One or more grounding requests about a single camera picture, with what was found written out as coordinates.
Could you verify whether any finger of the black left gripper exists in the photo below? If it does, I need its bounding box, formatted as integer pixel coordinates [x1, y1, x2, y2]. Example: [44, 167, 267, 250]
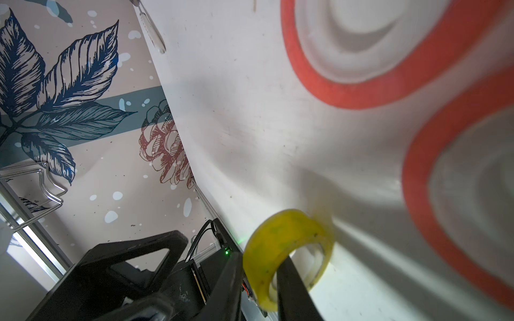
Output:
[76, 230, 188, 297]
[96, 294, 175, 321]

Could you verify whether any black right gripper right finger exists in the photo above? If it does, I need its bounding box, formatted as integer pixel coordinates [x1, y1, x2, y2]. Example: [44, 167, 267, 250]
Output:
[277, 257, 323, 321]

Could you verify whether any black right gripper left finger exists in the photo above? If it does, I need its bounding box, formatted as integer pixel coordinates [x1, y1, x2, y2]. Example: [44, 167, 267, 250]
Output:
[194, 250, 244, 320]

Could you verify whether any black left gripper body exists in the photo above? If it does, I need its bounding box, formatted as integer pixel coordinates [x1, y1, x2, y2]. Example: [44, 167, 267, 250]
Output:
[25, 256, 246, 321]

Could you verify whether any yellow core tape roll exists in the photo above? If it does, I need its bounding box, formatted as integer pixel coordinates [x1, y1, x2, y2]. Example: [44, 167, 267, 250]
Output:
[243, 209, 335, 312]

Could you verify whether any red core tape roll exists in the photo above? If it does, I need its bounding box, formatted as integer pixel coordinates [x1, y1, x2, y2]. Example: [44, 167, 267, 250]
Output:
[402, 67, 513, 309]
[280, 1, 509, 110]

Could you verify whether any chrome wire rack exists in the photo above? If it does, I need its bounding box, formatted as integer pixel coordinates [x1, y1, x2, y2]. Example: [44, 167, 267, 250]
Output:
[1, 161, 68, 232]

